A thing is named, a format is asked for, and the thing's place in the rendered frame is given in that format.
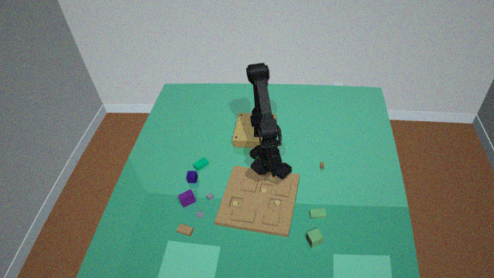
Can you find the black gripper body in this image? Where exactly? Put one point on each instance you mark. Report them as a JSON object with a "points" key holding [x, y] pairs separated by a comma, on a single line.
{"points": [[280, 172]]}

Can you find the small green cube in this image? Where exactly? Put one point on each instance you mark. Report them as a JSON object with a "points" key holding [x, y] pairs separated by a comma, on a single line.
{"points": [[314, 238]]}

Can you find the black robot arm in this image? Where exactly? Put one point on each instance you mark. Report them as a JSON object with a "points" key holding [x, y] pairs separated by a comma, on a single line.
{"points": [[264, 123]]}

